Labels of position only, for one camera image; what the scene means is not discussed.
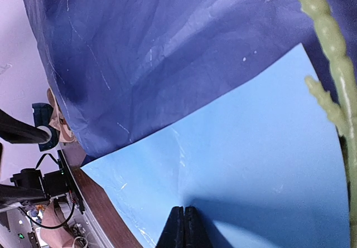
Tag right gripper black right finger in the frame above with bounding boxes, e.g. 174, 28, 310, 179
184, 206, 211, 248

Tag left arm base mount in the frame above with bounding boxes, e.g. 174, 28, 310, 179
10, 149, 85, 213

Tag white fake flower long stem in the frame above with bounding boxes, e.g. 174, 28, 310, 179
299, 0, 356, 247

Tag aluminium front rail frame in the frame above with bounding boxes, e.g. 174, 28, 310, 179
57, 149, 113, 247

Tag beige ribbon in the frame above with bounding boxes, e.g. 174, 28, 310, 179
47, 88, 76, 143

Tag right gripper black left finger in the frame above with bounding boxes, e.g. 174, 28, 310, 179
156, 206, 184, 248

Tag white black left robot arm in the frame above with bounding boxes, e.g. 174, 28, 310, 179
0, 110, 51, 144

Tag pink wrapped bouquet background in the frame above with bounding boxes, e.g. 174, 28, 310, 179
40, 202, 88, 248

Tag blue wrapping paper sheet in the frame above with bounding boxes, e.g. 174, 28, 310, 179
21, 0, 357, 248

